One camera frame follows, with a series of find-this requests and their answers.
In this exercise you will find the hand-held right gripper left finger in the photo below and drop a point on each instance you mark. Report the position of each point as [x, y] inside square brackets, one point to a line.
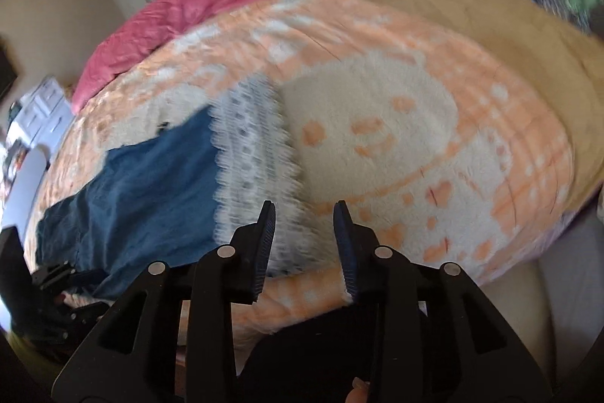
[264, 252]

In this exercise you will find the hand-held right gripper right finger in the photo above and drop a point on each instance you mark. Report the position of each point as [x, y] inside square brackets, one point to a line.
[343, 252]

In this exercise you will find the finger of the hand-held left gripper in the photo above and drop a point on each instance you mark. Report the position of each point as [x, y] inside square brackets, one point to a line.
[54, 275]
[78, 317]

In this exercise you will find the person's dark clothing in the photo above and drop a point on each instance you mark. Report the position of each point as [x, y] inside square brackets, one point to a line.
[306, 356]

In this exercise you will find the clutter on desk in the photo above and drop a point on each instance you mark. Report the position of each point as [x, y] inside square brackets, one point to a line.
[12, 162]

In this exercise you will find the orange and white printed blanket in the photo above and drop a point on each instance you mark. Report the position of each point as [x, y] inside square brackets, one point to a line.
[424, 110]

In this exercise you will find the white dresser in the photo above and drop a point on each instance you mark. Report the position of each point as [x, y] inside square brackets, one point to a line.
[45, 105]

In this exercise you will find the black television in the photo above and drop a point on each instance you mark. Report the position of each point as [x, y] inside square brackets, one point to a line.
[5, 70]

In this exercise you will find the pale bed sheet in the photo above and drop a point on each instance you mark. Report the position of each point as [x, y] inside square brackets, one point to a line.
[566, 280]

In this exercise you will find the beige blanket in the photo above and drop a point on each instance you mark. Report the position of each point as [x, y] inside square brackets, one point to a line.
[528, 34]

